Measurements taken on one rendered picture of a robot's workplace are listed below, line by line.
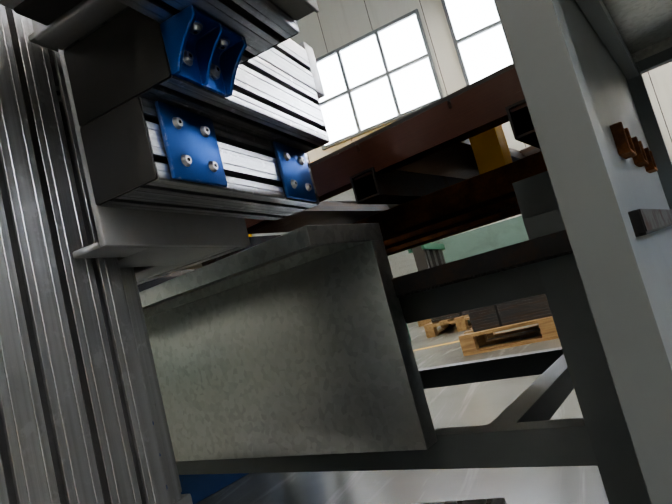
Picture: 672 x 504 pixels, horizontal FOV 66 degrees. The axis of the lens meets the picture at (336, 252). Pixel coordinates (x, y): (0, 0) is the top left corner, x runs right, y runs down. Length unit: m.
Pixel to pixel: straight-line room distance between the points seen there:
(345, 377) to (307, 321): 0.12
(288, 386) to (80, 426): 0.51
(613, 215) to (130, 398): 0.52
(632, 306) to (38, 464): 0.53
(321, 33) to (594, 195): 10.95
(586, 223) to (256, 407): 0.82
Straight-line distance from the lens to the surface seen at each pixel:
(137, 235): 0.63
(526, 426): 0.95
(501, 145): 1.01
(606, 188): 0.44
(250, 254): 0.82
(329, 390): 0.97
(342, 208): 1.46
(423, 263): 7.52
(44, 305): 0.61
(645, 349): 0.45
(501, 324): 3.84
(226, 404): 1.18
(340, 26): 11.17
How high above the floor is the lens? 0.55
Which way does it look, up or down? 6 degrees up
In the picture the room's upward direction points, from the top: 15 degrees counter-clockwise
